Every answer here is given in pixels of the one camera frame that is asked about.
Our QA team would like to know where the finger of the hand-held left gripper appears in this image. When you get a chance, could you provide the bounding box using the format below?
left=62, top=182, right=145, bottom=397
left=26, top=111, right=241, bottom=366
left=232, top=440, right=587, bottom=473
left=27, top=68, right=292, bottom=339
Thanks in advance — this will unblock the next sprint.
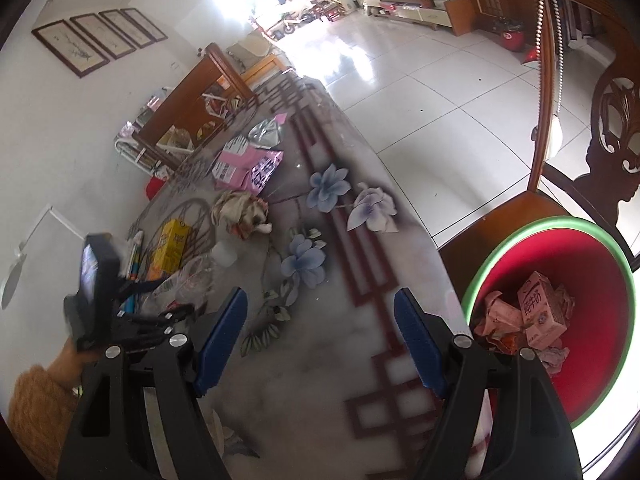
left=127, top=304, right=197, bottom=329
left=120, top=280, right=166, bottom=295

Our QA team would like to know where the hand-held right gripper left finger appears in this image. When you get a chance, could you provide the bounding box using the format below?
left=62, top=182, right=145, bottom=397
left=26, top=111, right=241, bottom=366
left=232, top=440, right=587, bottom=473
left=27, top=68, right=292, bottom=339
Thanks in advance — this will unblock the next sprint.
left=56, top=287, right=249, bottom=480

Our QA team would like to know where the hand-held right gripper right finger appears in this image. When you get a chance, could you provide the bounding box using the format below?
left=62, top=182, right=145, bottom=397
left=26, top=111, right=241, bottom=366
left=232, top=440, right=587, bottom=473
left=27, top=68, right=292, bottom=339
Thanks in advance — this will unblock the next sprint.
left=393, top=289, right=583, bottom=480

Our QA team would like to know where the clear plastic bottle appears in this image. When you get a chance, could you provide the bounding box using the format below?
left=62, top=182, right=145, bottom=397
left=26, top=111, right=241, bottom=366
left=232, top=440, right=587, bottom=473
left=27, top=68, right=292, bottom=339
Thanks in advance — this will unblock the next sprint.
left=150, top=242, right=238, bottom=311

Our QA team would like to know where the crushed pink carton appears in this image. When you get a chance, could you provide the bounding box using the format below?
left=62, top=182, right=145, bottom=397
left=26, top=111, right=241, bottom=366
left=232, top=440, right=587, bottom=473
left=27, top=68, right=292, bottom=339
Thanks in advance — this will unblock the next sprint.
left=474, top=290, right=523, bottom=341

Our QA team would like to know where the orange snack wrapper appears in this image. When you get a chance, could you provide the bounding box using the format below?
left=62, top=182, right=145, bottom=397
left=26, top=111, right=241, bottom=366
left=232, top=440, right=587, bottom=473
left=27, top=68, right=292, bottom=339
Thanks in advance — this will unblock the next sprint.
left=492, top=332, right=526, bottom=353

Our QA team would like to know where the pink milk carton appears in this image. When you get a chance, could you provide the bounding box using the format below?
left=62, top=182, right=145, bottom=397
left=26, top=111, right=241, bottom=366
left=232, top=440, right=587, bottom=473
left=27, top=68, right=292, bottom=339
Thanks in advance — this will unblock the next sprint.
left=517, top=271, right=568, bottom=350

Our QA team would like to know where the pink tissue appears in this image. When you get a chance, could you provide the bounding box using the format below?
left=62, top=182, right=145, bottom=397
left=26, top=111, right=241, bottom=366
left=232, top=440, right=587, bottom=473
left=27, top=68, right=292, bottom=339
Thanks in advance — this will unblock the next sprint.
left=537, top=345, right=570, bottom=376

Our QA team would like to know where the red bucket with green rim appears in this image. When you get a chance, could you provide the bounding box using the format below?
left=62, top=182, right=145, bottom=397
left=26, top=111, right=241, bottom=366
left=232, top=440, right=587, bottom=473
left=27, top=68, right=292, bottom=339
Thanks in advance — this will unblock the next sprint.
left=461, top=216, right=637, bottom=431

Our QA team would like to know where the colourful printed tube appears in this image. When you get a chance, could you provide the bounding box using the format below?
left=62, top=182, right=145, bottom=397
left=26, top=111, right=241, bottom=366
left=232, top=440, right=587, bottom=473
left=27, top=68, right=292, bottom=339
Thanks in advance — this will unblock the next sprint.
left=127, top=230, right=146, bottom=281

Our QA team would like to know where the yellow drink carton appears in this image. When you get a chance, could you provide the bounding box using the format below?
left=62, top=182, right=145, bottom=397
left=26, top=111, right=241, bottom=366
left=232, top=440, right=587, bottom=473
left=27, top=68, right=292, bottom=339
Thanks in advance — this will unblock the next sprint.
left=147, top=218, right=193, bottom=281

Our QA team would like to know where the white metal shelf rack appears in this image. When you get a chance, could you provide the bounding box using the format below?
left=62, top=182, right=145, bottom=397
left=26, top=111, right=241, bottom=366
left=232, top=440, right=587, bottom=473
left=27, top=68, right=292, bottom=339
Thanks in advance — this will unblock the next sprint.
left=115, top=87, right=171, bottom=171

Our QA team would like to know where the pink printed packet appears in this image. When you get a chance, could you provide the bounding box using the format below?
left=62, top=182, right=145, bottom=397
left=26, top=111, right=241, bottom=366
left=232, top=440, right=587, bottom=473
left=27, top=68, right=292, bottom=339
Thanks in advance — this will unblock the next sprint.
left=212, top=135, right=285, bottom=196

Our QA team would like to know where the plain back wooden chair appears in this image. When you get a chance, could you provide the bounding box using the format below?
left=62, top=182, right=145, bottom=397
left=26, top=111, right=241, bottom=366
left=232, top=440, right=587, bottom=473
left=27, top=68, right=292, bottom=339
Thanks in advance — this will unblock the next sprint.
left=137, top=42, right=258, bottom=171

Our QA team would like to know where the silver foil bag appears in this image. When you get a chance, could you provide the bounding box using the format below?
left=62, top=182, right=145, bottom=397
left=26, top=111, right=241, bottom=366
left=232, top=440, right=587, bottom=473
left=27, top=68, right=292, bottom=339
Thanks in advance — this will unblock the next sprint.
left=247, top=114, right=287, bottom=148

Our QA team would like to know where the light wooden chair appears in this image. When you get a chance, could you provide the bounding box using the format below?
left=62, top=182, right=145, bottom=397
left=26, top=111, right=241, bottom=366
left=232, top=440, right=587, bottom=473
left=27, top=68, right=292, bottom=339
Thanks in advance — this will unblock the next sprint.
left=240, top=52, right=293, bottom=86

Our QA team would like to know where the small tricycle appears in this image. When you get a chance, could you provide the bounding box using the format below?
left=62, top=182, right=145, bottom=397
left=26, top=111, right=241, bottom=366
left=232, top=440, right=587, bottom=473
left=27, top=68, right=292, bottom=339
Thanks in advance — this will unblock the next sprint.
left=267, top=10, right=321, bottom=36

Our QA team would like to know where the low television cabinet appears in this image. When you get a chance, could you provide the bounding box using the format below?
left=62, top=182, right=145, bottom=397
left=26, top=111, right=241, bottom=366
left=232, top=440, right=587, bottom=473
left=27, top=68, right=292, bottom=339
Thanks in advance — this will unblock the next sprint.
left=362, top=0, right=478, bottom=36

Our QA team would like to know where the carved back wooden chair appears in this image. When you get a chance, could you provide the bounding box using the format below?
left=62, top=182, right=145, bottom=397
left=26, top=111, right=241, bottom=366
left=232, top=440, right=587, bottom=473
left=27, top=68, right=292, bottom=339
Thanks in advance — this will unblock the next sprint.
left=437, top=0, right=640, bottom=281

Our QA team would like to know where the framed wall picture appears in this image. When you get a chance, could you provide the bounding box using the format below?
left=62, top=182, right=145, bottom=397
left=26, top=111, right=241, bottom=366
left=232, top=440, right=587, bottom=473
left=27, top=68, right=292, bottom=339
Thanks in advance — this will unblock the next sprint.
left=32, top=20, right=110, bottom=78
left=99, top=9, right=153, bottom=49
left=70, top=12, right=137, bottom=60
left=121, top=7, right=168, bottom=42

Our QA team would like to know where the beaded cord with white pendant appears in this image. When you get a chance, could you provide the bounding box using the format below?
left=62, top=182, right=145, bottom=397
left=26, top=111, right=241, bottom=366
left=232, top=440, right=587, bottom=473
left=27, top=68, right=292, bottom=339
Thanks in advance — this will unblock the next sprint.
left=534, top=0, right=566, bottom=158

